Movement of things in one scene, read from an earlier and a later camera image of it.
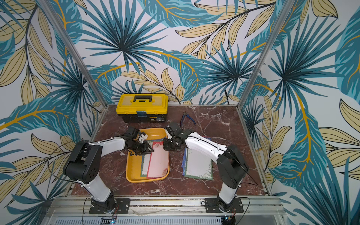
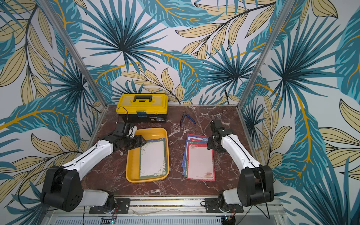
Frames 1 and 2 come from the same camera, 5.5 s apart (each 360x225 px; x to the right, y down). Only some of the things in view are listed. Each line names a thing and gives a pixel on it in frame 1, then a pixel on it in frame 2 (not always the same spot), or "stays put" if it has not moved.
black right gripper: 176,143 → 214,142
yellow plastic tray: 134,162 stays put
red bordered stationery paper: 159,162 → 200,162
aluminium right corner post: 285,11 stays put
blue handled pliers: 185,114 stays put
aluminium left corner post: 48,13 stays put
